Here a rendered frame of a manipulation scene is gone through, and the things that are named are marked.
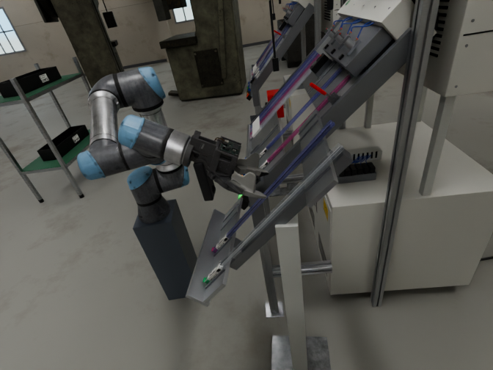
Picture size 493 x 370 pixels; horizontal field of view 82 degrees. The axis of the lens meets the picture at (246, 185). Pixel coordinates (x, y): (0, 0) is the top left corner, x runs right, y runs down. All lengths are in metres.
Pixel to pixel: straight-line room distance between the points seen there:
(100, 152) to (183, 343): 1.09
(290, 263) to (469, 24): 0.79
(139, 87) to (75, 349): 1.35
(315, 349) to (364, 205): 0.68
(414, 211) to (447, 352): 0.62
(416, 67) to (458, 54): 0.14
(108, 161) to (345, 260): 1.04
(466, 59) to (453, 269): 0.94
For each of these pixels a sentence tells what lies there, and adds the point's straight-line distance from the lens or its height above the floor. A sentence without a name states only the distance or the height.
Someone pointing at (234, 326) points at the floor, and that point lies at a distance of 1.57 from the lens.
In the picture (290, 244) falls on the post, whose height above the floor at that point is 0.77.
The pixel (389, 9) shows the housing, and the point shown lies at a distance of 0.98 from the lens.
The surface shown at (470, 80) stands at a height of 1.04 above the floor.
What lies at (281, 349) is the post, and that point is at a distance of 1.48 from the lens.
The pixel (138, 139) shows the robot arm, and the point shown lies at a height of 1.12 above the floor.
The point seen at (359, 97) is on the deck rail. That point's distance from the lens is 0.96.
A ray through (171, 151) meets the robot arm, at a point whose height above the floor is 1.08.
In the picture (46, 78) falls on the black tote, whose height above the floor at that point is 0.99.
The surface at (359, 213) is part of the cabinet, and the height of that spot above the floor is 0.57.
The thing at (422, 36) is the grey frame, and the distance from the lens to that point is 0.94.
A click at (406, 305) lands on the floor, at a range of 1.67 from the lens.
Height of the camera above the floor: 1.34
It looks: 33 degrees down
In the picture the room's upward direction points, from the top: 10 degrees counter-clockwise
